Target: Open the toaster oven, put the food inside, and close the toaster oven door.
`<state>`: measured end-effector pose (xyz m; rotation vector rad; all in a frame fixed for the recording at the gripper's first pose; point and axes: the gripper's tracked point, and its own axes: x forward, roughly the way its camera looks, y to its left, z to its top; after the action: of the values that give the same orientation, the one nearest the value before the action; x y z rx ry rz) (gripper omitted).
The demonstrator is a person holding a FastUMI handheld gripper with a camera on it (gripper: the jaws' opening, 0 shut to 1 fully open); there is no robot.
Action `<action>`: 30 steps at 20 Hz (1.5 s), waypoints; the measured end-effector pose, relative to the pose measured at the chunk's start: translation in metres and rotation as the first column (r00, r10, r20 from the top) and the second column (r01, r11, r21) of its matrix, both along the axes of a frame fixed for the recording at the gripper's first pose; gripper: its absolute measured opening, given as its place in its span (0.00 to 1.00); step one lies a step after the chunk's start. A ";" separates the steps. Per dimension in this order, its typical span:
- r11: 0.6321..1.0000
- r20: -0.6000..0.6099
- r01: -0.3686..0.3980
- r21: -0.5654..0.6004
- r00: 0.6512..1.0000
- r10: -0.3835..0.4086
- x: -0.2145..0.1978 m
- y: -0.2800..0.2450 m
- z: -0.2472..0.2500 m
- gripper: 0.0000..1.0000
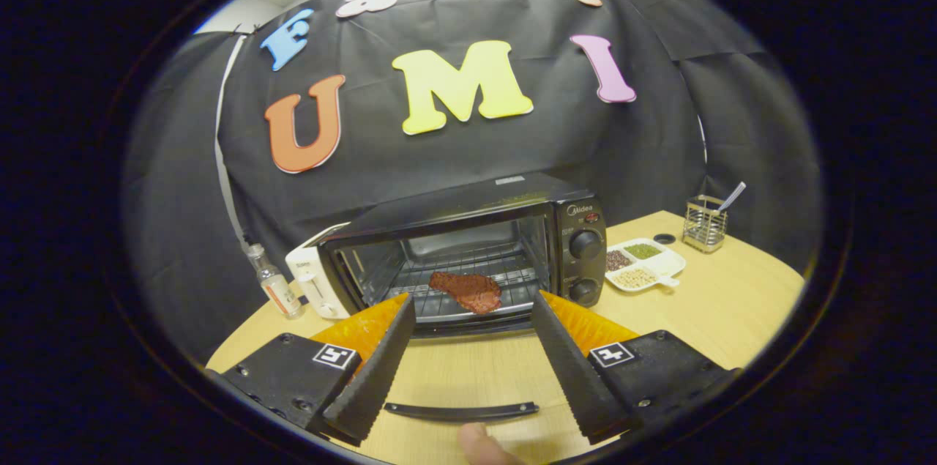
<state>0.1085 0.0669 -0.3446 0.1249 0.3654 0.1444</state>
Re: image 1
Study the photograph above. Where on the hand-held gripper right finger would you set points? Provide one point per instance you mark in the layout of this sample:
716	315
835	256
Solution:
567	366

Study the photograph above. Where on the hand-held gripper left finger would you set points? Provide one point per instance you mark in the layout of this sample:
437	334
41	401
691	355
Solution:
377	366

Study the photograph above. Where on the brown meat piece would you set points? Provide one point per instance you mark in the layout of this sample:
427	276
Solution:
468	291

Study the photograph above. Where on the black toaster oven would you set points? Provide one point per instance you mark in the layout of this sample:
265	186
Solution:
578	216

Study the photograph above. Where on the white pop-up toaster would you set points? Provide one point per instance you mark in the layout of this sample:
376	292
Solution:
307	282

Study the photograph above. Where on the clear glass bottle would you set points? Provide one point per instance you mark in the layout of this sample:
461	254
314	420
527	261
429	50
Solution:
278	293

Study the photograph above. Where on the white divided spice dish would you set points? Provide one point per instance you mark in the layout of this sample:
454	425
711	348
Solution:
644	267

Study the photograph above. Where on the small black round lid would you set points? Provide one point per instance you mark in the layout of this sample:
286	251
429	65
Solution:
664	238

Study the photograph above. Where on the metal spoon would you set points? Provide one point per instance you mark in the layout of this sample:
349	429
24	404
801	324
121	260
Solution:
734	194

